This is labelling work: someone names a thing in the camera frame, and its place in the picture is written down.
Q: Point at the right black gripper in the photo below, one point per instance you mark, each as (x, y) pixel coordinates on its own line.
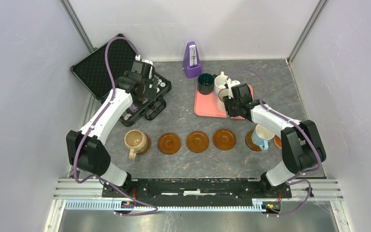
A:
(227, 102)

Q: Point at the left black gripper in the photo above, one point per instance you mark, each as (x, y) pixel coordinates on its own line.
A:
(150, 93)

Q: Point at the white mug black rim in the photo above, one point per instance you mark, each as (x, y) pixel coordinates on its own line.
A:
(220, 100)

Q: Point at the pink tray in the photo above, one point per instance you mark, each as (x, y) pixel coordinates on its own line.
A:
(206, 105)

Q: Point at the wooden coaster five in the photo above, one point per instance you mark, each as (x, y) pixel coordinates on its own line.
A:
(249, 142)

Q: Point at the light blue mug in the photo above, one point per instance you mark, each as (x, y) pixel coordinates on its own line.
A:
(261, 137)

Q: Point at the wooden coaster four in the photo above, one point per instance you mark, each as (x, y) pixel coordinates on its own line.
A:
(224, 139)

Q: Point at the dark green mug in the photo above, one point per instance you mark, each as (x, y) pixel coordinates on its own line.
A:
(205, 83)

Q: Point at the woven rattan coaster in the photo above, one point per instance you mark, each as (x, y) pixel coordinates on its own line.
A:
(278, 142)

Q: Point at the wooden coaster two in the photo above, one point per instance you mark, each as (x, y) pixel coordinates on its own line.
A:
(197, 141)

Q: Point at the wooden coaster one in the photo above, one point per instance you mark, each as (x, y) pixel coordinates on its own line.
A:
(147, 146)

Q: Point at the beige ceramic mug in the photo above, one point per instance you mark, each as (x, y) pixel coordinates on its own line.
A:
(135, 141)

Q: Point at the wooden coaster three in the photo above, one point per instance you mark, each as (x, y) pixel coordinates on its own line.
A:
(169, 143)

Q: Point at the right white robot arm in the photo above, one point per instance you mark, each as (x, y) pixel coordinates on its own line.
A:
(302, 148)

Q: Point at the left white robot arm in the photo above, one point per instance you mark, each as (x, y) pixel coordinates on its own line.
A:
(86, 148)

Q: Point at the black poker chip case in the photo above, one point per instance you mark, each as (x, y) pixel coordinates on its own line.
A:
(94, 72)

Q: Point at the purple metronome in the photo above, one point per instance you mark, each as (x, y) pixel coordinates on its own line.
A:
(191, 61)

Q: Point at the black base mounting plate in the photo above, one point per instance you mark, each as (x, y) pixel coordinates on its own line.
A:
(203, 191)

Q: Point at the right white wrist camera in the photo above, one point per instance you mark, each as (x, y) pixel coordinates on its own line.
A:
(229, 85)

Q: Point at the aluminium frame rail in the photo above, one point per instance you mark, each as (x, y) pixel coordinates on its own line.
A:
(94, 195)

